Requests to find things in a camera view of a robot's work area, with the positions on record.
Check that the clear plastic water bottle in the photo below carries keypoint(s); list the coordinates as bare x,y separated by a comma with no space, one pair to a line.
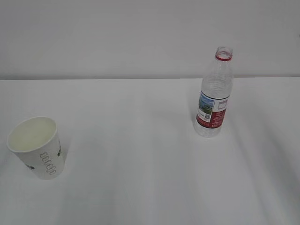
216,88

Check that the white paper cup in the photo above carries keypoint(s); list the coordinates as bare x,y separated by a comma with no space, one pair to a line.
36,143

